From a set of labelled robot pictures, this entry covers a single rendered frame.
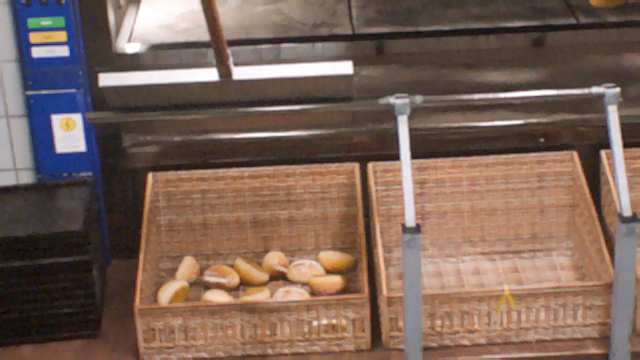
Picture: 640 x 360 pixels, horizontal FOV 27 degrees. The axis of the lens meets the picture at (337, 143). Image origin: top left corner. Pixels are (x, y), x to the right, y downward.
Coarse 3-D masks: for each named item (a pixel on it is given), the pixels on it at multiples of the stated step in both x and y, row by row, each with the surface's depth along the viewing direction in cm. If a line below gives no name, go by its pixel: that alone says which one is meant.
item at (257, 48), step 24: (552, 24) 342; (576, 24) 342; (600, 24) 341; (624, 24) 340; (120, 48) 339; (144, 48) 338; (168, 48) 337; (192, 48) 337; (240, 48) 337; (264, 48) 337; (288, 48) 337; (312, 48) 337; (336, 48) 338; (360, 48) 338; (384, 48) 338; (408, 48) 338; (432, 48) 338; (456, 48) 339; (480, 48) 339
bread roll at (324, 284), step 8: (312, 280) 336; (320, 280) 335; (328, 280) 334; (336, 280) 334; (344, 280) 335; (312, 288) 336; (320, 288) 335; (328, 288) 334; (336, 288) 335; (344, 288) 336
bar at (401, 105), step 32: (416, 96) 304; (448, 96) 304; (480, 96) 304; (512, 96) 304; (544, 96) 304; (576, 96) 305; (608, 96) 304; (608, 128) 305; (416, 224) 295; (416, 256) 295; (416, 288) 298; (416, 320) 302; (416, 352) 306
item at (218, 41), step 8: (200, 0) 247; (208, 0) 247; (208, 8) 250; (216, 8) 253; (208, 16) 254; (216, 16) 255; (208, 24) 259; (216, 24) 259; (208, 32) 264; (216, 32) 262; (216, 40) 266; (224, 40) 269; (216, 48) 271; (224, 48) 272; (216, 56) 276; (224, 56) 276
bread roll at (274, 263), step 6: (270, 252) 344; (276, 252) 344; (264, 258) 343; (270, 258) 342; (276, 258) 342; (282, 258) 344; (264, 264) 342; (270, 264) 342; (276, 264) 342; (282, 264) 343; (288, 264) 346; (264, 270) 343; (270, 270) 342; (276, 270) 342; (282, 270) 343
